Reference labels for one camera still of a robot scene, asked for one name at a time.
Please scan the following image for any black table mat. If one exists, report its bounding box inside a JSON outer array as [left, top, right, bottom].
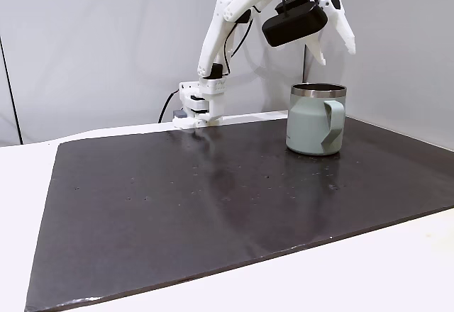
[[24, 115, 454, 312]]

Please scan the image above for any black oval camera box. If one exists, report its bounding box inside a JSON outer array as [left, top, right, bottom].
[[261, 0, 329, 48]]

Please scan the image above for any pale green mug with handle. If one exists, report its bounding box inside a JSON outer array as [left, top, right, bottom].
[[285, 82, 348, 157]]

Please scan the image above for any black power cable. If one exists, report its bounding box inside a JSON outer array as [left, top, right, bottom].
[[157, 91, 180, 124]]

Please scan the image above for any thin black wall cable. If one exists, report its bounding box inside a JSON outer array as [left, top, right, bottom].
[[0, 35, 24, 145]]

